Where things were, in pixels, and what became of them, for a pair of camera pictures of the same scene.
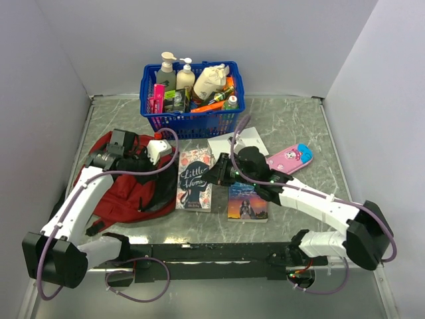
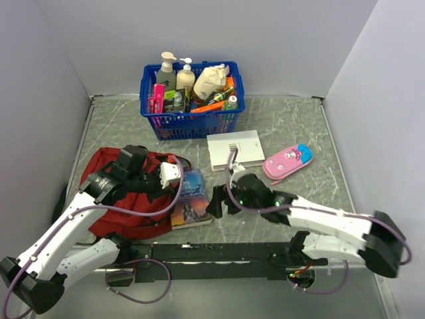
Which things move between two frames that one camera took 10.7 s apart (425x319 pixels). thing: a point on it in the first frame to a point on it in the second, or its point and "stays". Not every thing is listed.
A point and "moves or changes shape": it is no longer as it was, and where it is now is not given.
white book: [245, 138] stays
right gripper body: [227, 173] to [221, 195]
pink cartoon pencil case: [289, 160] stays
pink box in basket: [156, 102] stays
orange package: [229, 86] stays
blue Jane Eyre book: [245, 205] moves or changes shape
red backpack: [131, 197] moves or changes shape
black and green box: [174, 100] stays
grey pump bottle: [167, 75] stays
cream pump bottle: [185, 77] stays
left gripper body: [147, 159] to [151, 183]
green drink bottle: [232, 103] stays
